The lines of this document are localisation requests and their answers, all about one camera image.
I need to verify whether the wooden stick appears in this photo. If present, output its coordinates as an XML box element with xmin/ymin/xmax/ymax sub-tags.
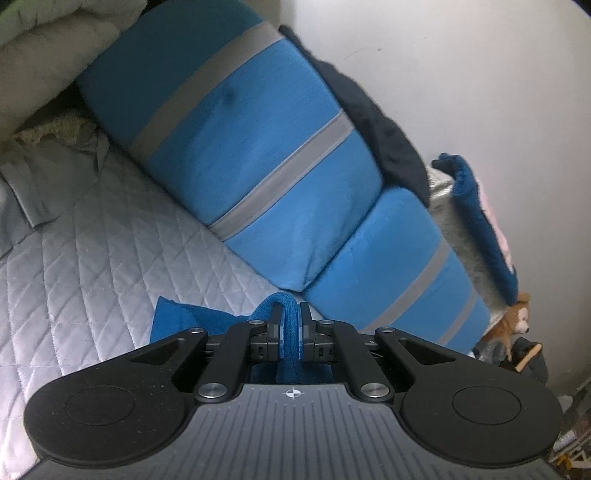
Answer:
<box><xmin>514</xmin><ymin>343</ymin><xmax>542</xmax><ymax>374</ymax></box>

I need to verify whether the grey mottled headboard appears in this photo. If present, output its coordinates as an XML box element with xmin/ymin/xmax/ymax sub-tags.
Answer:
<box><xmin>427</xmin><ymin>159</ymin><xmax>514</xmax><ymax>326</ymax></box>

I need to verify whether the pale grey folded duvet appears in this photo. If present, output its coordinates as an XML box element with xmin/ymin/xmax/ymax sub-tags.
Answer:
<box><xmin>0</xmin><ymin>0</ymin><xmax>149</xmax><ymax>137</ymax></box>

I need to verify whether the dark blue draped cloth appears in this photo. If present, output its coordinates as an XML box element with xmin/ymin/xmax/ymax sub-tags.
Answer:
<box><xmin>436</xmin><ymin>152</ymin><xmax>522</xmax><ymax>306</ymax></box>

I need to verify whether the dark navy cloth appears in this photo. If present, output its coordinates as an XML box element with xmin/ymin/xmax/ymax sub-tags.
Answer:
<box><xmin>278</xmin><ymin>24</ymin><xmax>431</xmax><ymax>205</ymax></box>

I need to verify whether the blue grey-striped pillow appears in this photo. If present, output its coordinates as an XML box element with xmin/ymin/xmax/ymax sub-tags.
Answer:
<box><xmin>301</xmin><ymin>186</ymin><xmax>491</xmax><ymax>357</ymax></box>
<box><xmin>75</xmin><ymin>6</ymin><xmax>385</xmax><ymax>292</ymax></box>

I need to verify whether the pink cloth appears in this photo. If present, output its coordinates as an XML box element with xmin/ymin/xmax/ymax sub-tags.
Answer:
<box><xmin>475</xmin><ymin>179</ymin><xmax>514</xmax><ymax>278</ymax></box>

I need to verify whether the brown teddy bear plush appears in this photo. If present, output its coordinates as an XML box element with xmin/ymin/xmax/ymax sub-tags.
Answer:
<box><xmin>482</xmin><ymin>292</ymin><xmax>533</xmax><ymax>363</ymax></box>

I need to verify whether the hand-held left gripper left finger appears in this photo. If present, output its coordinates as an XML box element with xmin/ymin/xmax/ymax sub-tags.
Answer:
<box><xmin>129</xmin><ymin>302</ymin><xmax>283</xmax><ymax>402</ymax></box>

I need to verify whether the blue sweatshirt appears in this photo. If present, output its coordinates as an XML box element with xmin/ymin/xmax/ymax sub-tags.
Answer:
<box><xmin>152</xmin><ymin>292</ymin><xmax>334</xmax><ymax>386</ymax></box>

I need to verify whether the grey bed sheet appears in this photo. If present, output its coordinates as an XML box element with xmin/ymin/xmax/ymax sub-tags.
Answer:
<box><xmin>0</xmin><ymin>127</ymin><xmax>110</xmax><ymax>259</ymax></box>

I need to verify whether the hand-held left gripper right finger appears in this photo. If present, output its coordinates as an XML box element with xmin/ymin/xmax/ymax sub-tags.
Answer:
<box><xmin>299</xmin><ymin>301</ymin><xmax>462</xmax><ymax>402</ymax></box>

